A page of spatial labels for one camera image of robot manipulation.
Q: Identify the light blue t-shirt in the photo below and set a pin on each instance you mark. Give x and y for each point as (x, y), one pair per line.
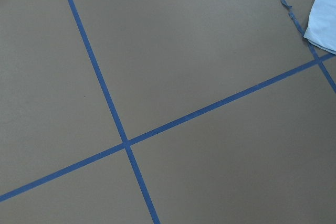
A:
(321, 25)

